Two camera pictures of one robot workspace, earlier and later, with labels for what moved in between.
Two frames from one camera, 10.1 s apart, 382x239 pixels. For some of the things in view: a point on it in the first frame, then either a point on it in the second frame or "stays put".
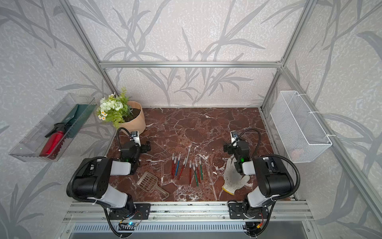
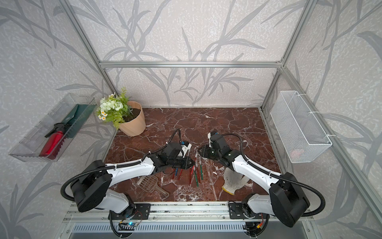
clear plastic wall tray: (47, 140) stays put
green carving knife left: (194, 169) stays put
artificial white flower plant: (114, 108) stays put
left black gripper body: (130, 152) → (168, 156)
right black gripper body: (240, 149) → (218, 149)
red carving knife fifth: (198, 171) stays put
